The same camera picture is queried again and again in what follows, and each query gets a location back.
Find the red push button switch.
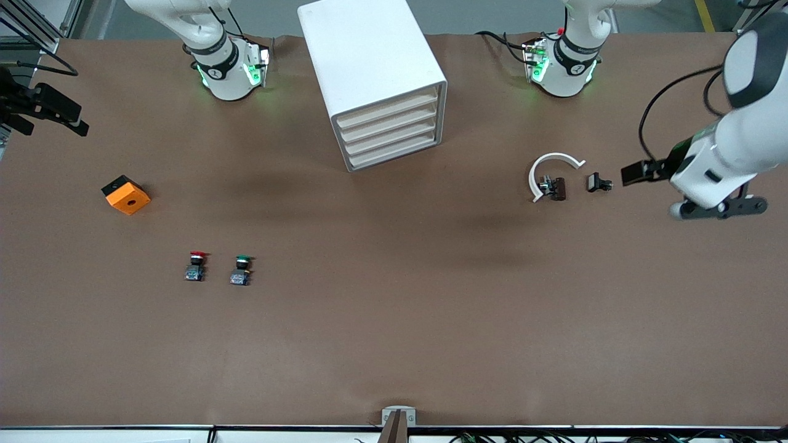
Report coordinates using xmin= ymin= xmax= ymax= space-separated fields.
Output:
xmin=184 ymin=250 xmax=211 ymax=282

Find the orange and black button box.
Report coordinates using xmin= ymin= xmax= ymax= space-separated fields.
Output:
xmin=101 ymin=175 xmax=151 ymax=216

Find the white curved plastic arc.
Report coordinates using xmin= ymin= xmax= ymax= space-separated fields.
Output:
xmin=528 ymin=152 xmax=587 ymax=204

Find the brown table cover mat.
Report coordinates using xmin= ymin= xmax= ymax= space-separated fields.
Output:
xmin=0 ymin=34 xmax=788 ymax=429

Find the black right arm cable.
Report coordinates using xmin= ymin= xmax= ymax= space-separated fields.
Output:
xmin=0 ymin=17 xmax=79 ymax=78

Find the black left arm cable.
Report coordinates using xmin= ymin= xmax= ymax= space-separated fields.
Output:
xmin=638 ymin=64 xmax=741 ymax=164

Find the aluminium frame profile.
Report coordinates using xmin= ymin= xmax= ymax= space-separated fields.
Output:
xmin=0 ymin=0 xmax=84 ymax=51

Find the dark brown switch component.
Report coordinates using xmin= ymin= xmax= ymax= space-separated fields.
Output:
xmin=539 ymin=176 xmax=568 ymax=202

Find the black arm base cable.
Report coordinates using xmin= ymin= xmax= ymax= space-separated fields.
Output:
xmin=475 ymin=30 xmax=537 ymax=66

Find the green push button switch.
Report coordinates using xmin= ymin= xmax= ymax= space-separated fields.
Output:
xmin=229 ymin=255 xmax=255 ymax=287

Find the black cable bundle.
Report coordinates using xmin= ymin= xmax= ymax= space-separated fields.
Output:
xmin=448 ymin=432 xmax=788 ymax=443

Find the metal bracket with post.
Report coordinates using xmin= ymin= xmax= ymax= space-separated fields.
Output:
xmin=377 ymin=405 xmax=417 ymax=443

